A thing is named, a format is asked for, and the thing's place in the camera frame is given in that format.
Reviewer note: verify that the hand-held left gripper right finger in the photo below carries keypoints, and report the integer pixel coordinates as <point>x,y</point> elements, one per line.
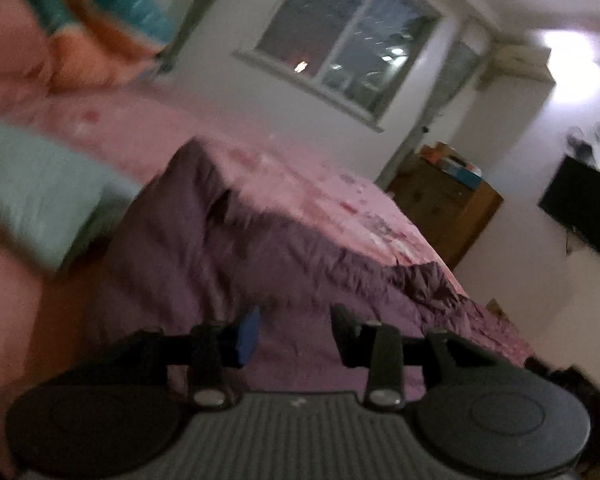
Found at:
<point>344,332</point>

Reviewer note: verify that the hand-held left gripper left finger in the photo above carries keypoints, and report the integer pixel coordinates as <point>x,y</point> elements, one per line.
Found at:
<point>248,335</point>

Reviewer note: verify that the purple quilted duvet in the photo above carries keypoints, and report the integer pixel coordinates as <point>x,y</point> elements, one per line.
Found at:
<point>290,270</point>

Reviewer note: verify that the wooden cabinet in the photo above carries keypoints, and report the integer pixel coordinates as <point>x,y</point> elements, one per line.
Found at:
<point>445,210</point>

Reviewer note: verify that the boxes on cabinet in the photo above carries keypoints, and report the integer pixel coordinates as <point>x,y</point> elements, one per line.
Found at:
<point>452,162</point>

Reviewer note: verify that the light blue blanket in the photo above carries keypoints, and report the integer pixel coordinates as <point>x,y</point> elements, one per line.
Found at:
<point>35,185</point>

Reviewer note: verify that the grey curtain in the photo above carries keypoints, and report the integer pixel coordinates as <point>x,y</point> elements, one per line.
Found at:
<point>195,15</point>
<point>445,90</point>

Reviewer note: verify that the window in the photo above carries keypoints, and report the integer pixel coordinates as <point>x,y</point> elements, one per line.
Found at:
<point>340,40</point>

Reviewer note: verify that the pink folded quilt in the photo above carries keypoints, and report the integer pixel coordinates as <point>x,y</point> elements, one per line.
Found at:
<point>10,45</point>

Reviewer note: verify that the black wall television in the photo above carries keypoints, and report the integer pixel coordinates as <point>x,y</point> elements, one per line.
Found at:
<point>582,210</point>

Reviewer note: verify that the dark wall ornament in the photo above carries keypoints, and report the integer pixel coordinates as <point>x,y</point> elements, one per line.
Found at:
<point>587,142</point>

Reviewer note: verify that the wall air conditioner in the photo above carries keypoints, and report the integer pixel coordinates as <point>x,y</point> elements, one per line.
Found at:
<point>517,62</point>

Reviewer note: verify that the wall lamp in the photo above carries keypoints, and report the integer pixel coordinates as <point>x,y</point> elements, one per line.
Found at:
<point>572,50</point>

